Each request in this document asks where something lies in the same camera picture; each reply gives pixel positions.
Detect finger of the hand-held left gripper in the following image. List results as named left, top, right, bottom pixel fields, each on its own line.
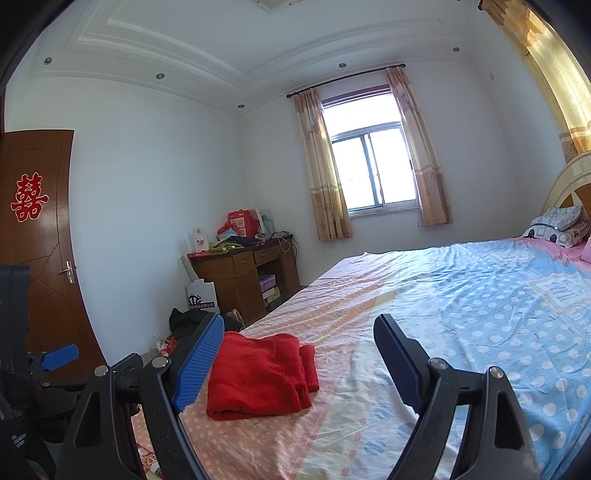
left=27, top=344, right=80, bottom=376

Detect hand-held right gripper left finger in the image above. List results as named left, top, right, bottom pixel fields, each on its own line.
left=55, top=311, right=225, bottom=480

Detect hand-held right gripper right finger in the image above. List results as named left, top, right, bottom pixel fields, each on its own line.
left=373, top=314, right=541, bottom=480

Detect red knit sweater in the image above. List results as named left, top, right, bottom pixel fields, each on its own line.
left=206, top=331, right=320, bottom=421

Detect black bag on floor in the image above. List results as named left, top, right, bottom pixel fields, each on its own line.
left=168, top=308, right=243, bottom=342

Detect white paper bag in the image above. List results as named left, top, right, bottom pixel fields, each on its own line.
left=186, top=279, right=219, bottom=315

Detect bed with patterned sheet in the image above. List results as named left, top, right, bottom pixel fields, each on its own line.
left=131, top=239, right=591, bottom=480

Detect brown wooden desk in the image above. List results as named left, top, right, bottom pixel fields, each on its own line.
left=187, top=234, right=301, bottom=326

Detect brown wooden door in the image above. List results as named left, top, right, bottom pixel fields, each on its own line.
left=0, top=130, right=107, bottom=384

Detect red gift box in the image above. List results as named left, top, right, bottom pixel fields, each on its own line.
left=228, top=209, right=259, bottom=238

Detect red paper door decoration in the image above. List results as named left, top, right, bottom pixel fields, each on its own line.
left=11, top=173, right=49, bottom=222

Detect beige patterned curtain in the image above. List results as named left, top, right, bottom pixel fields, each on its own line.
left=385, top=67, right=454, bottom=227
left=294, top=89, right=354, bottom=241

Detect sliding glass window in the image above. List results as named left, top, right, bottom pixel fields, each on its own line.
left=321, top=90, right=421, bottom=217

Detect grey patterned pillow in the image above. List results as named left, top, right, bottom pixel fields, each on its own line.
left=522, top=204, right=591, bottom=247

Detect cream wooden headboard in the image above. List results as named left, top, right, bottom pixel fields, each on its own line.
left=540, top=152, right=591, bottom=217

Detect black curtain rod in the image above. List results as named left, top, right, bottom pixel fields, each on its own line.
left=286, top=65, right=407, bottom=99

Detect yellow curtain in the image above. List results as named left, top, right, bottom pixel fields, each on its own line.
left=480, top=0, right=591, bottom=162

